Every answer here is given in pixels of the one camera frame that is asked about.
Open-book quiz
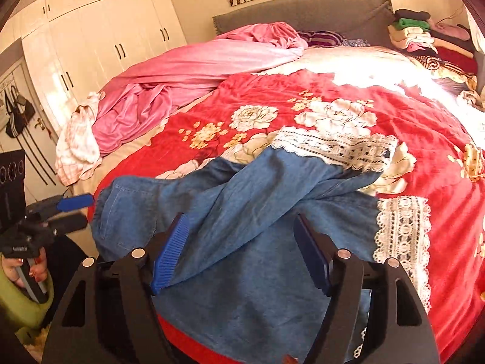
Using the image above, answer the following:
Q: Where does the blue denim pants lace trim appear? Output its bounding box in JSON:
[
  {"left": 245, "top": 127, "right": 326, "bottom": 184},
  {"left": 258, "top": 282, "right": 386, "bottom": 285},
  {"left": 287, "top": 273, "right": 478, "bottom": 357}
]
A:
[{"left": 90, "top": 126, "right": 433, "bottom": 364}]

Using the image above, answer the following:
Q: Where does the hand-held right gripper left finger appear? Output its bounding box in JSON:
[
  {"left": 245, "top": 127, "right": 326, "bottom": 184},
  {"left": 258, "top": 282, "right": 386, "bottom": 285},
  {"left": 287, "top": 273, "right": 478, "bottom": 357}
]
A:
[{"left": 41, "top": 213, "right": 191, "bottom": 364}]

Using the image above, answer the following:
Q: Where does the purple striped pillow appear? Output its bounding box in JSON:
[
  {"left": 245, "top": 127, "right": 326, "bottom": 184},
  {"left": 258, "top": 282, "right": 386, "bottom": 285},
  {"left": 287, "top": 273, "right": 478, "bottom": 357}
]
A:
[{"left": 297, "top": 30, "right": 347, "bottom": 48}]

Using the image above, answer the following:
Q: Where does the stack of folded clothes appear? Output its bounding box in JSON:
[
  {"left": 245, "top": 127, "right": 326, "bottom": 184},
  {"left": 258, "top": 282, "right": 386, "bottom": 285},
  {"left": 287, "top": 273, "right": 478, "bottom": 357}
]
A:
[{"left": 387, "top": 8, "right": 478, "bottom": 74}]

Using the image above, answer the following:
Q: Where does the pink blanket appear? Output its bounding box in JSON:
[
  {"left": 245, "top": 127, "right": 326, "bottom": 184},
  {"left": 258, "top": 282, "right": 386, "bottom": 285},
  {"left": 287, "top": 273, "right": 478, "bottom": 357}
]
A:
[{"left": 91, "top": 22, "right": 308, "bottom": 156}]

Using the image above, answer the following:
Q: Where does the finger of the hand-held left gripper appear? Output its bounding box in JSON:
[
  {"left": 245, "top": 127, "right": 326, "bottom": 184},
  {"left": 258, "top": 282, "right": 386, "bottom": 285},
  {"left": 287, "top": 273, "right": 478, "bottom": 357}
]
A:
[
  {"left": 26, "top": 193, "right": 95, "bottom": 217},
  {"left": 28, "top": 212, "right": 89, "bottom": 236}
]

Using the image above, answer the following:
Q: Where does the white wardrobe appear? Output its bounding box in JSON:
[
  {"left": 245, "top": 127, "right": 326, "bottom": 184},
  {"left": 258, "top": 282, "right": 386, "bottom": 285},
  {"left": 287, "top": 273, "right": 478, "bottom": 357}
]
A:
[{"left": 21, "top": 0, "right": 188, "bottom": 137}]

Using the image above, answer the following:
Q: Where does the grey padded headboard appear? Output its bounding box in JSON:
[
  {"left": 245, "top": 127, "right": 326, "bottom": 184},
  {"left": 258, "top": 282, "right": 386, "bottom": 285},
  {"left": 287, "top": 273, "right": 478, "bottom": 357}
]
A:
[{"left": 212, "top": 0, "right": 396, "bottom": 48}]

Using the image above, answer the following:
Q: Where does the thin cable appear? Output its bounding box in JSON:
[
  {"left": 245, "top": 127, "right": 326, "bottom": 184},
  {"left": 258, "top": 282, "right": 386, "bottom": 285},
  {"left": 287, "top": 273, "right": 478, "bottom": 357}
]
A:
[{"left": 436, "top": 8, "right": 461, "bottom": 23}]

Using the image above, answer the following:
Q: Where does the white door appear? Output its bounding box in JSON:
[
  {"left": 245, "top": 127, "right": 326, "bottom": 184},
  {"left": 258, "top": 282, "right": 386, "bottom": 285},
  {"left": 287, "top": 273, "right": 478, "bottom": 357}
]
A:
[{"left": 0, "top": 57, "right": 72, "bottom": 188}]

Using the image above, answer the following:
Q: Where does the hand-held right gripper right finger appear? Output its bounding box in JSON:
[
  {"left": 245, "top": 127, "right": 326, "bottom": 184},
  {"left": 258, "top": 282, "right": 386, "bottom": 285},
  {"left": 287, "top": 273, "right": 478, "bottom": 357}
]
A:
[{"left": 293, "top": 213, "right": 442, "bottom": 364}]

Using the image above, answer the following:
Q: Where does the black hanging handbag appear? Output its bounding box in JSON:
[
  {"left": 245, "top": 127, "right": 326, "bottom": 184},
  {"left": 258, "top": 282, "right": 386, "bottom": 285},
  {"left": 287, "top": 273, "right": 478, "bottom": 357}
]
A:
[{"left": 4, "top": 85, "right": 57, "bottom": 186}]

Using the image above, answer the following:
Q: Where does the red floral blanket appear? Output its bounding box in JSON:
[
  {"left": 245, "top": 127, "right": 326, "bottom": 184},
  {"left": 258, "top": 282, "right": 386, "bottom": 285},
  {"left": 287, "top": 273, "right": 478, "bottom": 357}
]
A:
[{"left": 87, "top": 69, "right": 485, "bottom": 364}]

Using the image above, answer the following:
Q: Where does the person's left hand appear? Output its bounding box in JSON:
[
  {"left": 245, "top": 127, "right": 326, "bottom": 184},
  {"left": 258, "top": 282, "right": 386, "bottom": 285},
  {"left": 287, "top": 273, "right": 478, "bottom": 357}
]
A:
[{"left": 0, "top": 248, "right": 49, "bottom": 287}]

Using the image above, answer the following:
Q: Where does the white pink checked cloth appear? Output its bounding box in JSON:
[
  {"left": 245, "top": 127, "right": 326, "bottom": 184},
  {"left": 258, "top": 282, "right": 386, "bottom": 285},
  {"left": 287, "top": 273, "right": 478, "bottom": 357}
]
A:
[{"left": 55, "top": 92, "right": 105, "bottom": 186}]

